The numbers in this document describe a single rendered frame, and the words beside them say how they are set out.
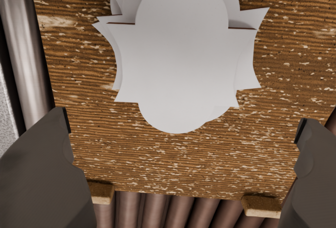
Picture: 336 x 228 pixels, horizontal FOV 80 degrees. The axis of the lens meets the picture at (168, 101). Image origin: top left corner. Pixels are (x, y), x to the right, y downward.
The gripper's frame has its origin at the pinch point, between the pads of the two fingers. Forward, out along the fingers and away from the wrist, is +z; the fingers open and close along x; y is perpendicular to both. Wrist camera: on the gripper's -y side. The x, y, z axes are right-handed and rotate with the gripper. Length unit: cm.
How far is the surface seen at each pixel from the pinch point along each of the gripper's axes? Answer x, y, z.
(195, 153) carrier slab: 3.3, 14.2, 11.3
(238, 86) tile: 5.8, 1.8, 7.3
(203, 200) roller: 6.3, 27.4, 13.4
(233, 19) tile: 4.2, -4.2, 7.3
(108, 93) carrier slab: -8.4, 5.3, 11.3
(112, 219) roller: -11.6, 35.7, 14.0
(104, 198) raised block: -9.9, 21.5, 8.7
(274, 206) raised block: 16.2, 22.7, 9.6
